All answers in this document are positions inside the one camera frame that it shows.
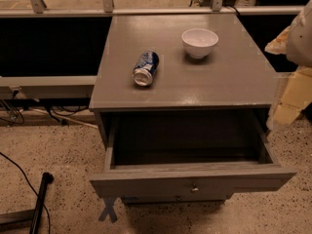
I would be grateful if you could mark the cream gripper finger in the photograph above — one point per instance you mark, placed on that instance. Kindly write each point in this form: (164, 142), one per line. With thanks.
(295, 96)
(278, 46)

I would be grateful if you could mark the grey top drawer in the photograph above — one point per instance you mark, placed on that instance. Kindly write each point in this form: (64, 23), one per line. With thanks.
(157, 156)

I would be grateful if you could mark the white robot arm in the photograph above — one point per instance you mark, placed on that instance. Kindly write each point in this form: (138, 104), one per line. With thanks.
(299, 51)

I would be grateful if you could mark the white ceramic bowl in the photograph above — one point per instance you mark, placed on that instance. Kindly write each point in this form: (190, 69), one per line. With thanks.
(198, 42)

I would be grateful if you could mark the grey wooden nightstand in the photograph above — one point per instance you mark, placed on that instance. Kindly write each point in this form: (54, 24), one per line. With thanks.
(181, 104)

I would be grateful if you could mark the blue crushed soda can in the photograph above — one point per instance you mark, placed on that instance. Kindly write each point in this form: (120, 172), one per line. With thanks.
(145, 68)

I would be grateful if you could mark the black metal stand leg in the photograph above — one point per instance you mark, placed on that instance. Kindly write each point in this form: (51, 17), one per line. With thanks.
(31, 218)

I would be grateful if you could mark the grey metal railing frame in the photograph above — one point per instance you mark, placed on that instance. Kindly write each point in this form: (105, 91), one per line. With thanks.
(48, 82)

